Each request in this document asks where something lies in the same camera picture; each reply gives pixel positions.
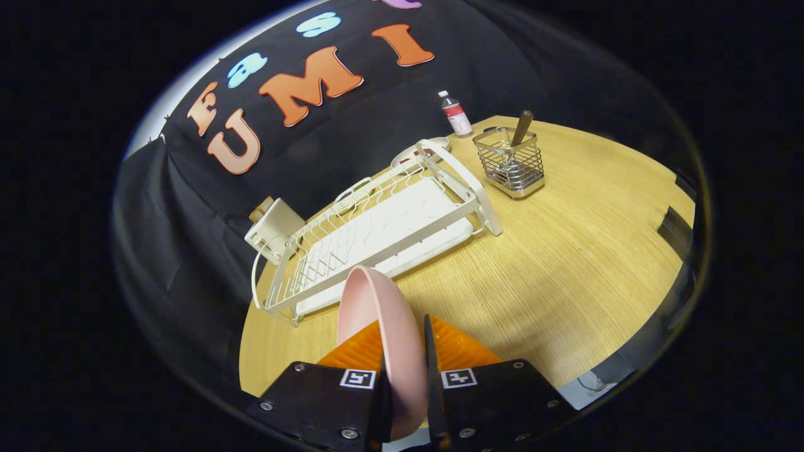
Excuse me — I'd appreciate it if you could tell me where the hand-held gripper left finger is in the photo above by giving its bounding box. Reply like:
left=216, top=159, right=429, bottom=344
left=246, top=319, right=393, bottom=452

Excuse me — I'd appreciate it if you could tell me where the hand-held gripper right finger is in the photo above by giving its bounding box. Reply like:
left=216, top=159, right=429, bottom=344
left=424, top=314, right=575, bottom=452

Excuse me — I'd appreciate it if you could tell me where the pink plate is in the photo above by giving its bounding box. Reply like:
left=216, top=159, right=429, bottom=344
left=337, top=265, right=431, bottom=441

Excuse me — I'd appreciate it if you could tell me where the white wire dish rack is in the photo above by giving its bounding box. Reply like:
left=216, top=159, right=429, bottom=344
left=251, top=138, right=503, bottom=327

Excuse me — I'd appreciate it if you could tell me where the metal wire basket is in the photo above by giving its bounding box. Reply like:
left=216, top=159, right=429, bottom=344
left=472, top=127, right=545, bottom=200

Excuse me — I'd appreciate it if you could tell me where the metal spoon with dark handle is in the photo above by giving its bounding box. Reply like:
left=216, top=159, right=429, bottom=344
left=502, top=110, right=535, bottom=189

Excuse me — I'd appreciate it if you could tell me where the white plate with meat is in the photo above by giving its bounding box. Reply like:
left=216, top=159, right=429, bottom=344
left=391, top=137, right=450, bottom=169

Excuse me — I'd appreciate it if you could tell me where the cream toaster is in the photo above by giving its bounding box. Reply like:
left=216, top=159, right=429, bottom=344
left=245, top=198, right=307, bottom=266

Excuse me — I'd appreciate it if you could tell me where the black backdrop cloth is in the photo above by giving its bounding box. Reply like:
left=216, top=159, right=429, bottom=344
left=113, top=0, right=692, bottom=402

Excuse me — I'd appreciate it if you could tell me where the clear bottle with red label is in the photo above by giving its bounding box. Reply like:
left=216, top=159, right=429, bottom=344
left=438, top=90, right=473, bottom=137

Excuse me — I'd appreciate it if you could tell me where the black block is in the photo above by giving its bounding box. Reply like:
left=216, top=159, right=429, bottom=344
left=658, top=207, right=695, bottom=252

